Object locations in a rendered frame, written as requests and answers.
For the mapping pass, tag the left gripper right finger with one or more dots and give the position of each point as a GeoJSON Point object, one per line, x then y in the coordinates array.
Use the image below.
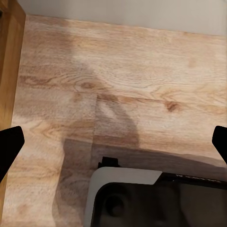
{"type": "Point", "coordinates": [219, 140]}

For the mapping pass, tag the door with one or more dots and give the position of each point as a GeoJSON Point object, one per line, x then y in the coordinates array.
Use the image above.
{"type": "Point", "coordinates": [12, 24]}

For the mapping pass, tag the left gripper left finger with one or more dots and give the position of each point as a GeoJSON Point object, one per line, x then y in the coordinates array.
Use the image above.
{"type": "Point", "coordinates": [11, 142]}

